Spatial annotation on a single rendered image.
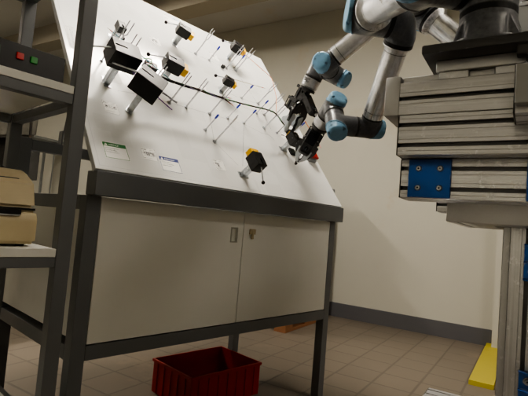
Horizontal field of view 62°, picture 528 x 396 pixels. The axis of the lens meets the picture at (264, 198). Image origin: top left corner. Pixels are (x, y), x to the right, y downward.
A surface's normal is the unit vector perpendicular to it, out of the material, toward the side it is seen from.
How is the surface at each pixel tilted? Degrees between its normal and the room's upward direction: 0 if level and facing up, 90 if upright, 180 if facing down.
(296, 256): 90
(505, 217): 90
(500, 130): 90
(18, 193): 72
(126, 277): 90
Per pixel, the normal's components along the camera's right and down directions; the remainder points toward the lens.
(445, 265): -0.52, -0.10
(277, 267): 0.73, 0.02
